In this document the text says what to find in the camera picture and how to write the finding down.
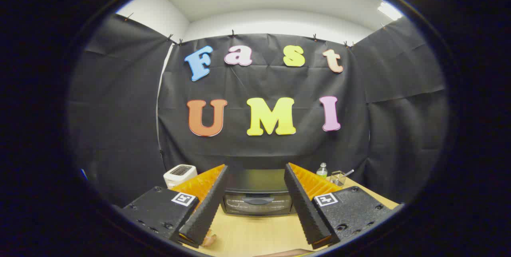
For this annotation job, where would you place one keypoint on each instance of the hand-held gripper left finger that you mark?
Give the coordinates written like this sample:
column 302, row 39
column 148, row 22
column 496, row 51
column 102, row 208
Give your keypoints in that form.
column 205, row 209

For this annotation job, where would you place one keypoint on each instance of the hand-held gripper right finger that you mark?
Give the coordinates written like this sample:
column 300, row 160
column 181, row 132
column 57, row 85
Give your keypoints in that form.
column 305, row 209

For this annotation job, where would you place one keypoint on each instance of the black toaster oven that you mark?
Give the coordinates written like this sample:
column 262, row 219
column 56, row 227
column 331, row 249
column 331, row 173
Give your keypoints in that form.
column 255, row 205

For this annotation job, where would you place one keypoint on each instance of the white bread toaster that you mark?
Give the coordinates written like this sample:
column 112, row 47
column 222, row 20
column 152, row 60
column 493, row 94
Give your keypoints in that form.
column 179, row 175

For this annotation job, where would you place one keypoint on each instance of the clear bottle green cap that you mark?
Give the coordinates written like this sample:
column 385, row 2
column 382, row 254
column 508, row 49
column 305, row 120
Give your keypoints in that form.
column 321, row 171

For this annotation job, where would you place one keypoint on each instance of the black backdrop cloth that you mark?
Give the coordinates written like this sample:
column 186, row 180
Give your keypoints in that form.
column 239, row 153

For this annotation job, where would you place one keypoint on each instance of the small ceiling light panel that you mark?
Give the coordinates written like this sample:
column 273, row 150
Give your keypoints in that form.
column 389, row 10

